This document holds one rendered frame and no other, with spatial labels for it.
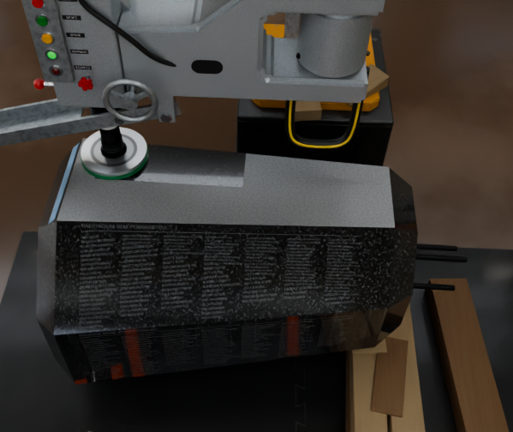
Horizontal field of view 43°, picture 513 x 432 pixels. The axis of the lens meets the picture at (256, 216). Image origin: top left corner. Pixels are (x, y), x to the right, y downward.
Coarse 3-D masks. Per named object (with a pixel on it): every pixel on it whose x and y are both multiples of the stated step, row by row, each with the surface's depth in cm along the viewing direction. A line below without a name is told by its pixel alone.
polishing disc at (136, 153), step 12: (96, 132) 217; (132, 132) 217; (84, 144) 213; (96, 144) 214; (132, 144) 214; (144, 144) 214; (84, 156) 210; (96, 156) 210; (132, 156) 210; (144, 156) 211; (96, 168) 207; (108, 168) 207; (120, 168) 207; (132, 168) 207
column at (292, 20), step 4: (288, 16) 248; (292, 16) 245; (296, 16) 242; (288, 20) 249; (292, 20) 246; (296, 20) 243; (288, 24) 250; (292, 24) 247; (296, 24) 244; (284, 28) 254; (288, 28) 252; (292, 28) 249; (296, 28) 246; (284, 32) 255; (288, 32) 253; (292, 32) 250; (296, 32) 247; (284, 36) 257; (288, 36) 254; (292, 36) 251; (296, 36) 248
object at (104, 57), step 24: (96, 0) 157; (120, 0) 168; (72, 24) 162; (96, 24) 162; (72, 48) 168; (96, 48) 168; (96, 72) 174; (120, 72) 174; (72, 96) 181; (96, 96) 180
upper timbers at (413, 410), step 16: (400, 336) 247; (352, 368) 240; (368, 368) 239; (416, 368) 239; (352, 384) 237; (368, 384) 235; (416, 384) 235; (352, 400) 234; (368, 400) 231; (416, 400) 231; (352, 416) 232; (368, 416) 227; (384, 416) 228; (416, 416) 228
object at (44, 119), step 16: (0, 112) 208; (16, 112) 207; (32, 112) 207; (48, 112) 207; (64, 112) 205; (80, 112) 203; (128, 112) 191; (144, 112) 191; (176, 112) 191; (0, 128) 209; (16, 128) 207; (32, 128) 197; (48, 128) 197; (64, 128) 197; (80, 128) 197; (96, 128) 197; (0, 144) 203
